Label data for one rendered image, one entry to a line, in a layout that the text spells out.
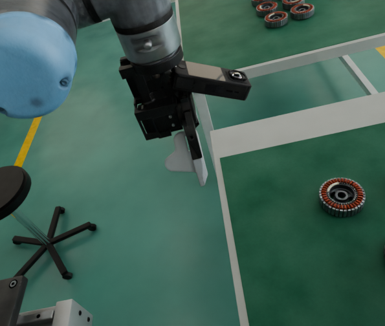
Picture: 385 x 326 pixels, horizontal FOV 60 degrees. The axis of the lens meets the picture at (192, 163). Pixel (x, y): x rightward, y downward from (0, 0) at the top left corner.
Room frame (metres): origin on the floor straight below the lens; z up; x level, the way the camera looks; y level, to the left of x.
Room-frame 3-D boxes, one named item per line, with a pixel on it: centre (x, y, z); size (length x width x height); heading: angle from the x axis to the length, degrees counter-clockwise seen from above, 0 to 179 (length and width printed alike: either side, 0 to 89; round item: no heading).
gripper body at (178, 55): (0.42, 0.01, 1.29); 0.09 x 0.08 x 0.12; 82
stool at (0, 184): (1.30, 0.94, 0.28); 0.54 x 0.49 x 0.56; 80
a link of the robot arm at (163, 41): (0.42, 0.00, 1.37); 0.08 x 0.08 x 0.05
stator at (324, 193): (0.49, -0.35, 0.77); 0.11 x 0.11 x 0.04
